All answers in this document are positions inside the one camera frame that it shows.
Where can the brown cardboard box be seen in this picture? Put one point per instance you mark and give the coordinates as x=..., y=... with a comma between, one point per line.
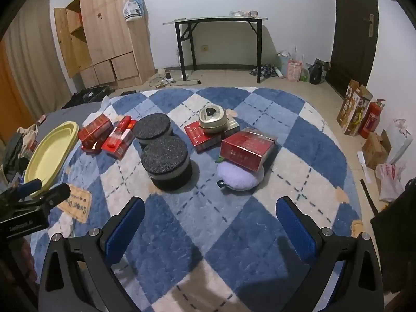
x=375, y=151

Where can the black foam cylinder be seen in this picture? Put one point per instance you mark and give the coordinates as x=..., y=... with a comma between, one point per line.
x=165, y=165

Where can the wooden wardrobe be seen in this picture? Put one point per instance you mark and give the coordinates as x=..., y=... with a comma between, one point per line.
x=107, y=32

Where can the small copper box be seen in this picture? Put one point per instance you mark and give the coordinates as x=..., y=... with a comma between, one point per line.
x=41, y=119

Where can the orange wooden door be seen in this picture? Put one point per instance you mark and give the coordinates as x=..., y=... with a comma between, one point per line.
x=11, y=97

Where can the black foam ball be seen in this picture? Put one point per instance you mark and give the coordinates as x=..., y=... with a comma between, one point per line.
x=152, y=129

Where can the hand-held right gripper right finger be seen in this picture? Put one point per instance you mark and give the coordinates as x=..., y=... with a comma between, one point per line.
x=295, y=230

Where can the purple plush puff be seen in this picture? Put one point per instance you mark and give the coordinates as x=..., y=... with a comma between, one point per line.
x=237, y=178

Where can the beige garment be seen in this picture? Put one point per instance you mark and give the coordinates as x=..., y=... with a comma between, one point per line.
x=28, y=131

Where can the dark green garment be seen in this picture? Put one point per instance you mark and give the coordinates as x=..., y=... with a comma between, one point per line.
x=13, y=156

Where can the white red plastic bag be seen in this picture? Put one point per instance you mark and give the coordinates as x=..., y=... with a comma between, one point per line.
x=390, y=182

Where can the gold lidded tin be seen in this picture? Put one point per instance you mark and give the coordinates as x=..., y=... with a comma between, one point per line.
x=213, y=120

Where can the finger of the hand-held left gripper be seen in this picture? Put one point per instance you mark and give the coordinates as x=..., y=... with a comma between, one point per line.
x=30, y=187
x=55, y=195

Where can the clear plastic packaging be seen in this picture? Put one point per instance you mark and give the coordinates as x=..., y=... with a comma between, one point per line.
x=247, y=13

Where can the white paper bag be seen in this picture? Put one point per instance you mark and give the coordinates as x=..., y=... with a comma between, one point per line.
x=400, y=141

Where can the black folding table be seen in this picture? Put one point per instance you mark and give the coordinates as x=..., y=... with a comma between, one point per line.
x=221, y=22

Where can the blue checkered blanket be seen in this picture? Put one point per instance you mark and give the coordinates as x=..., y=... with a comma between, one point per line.
x=227, y=234

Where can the checkered cloth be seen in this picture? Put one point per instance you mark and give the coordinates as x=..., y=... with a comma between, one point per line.
x=264, y=70

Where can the red fire extinguisher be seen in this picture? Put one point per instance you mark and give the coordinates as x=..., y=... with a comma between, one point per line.
x=370, y=120

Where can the small black bag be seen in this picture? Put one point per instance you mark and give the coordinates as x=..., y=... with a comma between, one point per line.
x=317, y=72

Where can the dark door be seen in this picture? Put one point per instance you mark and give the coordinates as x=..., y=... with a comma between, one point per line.
x=351, y=32

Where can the yellow plastic basin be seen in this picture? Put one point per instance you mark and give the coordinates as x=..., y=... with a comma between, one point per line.
x=48, y=156

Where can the white cloth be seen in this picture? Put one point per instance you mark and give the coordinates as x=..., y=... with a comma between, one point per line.
x=107, y=101

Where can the pink bag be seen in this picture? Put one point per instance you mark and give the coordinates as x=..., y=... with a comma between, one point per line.
x=294, y=70

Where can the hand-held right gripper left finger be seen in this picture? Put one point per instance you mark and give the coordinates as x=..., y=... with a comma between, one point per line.
x=125, y=230

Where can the red black box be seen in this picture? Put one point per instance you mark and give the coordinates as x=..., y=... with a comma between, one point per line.
x=32, y=145

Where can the red gold carton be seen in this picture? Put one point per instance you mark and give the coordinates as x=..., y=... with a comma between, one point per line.
x=196, y=136
x=247, y=151

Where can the beige curtain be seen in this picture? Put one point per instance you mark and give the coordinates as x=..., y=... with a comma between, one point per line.
x=29, y=55

